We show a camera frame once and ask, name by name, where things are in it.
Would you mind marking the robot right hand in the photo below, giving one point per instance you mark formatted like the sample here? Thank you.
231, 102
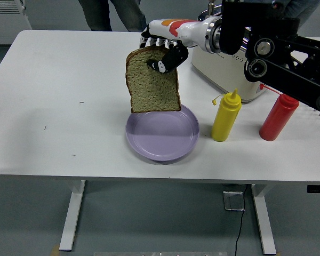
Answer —
184, 30

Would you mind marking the brown bread slice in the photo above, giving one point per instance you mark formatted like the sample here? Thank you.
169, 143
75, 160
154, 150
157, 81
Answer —
152, 90

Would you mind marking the purple round plate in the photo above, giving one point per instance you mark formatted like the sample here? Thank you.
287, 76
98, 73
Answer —
162, 136

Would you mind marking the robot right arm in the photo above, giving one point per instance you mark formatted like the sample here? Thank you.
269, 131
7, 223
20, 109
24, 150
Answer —
282, 74

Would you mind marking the cream and chrome toaster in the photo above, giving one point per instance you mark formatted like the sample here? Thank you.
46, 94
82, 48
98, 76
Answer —
224, 76

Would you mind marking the person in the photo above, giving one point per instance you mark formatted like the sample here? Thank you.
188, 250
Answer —
309, 8
101, 14

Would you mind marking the yellow squeeze bottle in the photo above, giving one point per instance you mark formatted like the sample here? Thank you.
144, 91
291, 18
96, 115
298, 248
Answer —
225, 120

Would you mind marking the red squeeze bottle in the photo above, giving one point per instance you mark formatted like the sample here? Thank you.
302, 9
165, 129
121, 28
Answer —
278, 120

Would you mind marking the metal floor socket box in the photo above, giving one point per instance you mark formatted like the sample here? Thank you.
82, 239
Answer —
233, 201

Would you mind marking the white cabinet appliance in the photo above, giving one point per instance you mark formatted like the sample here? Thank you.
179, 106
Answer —
5, 26

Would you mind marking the white table leg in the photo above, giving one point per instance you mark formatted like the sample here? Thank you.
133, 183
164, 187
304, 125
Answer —
72, 213
264, 218

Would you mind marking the black table control panel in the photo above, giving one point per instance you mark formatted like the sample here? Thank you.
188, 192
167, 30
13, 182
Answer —
318, 188

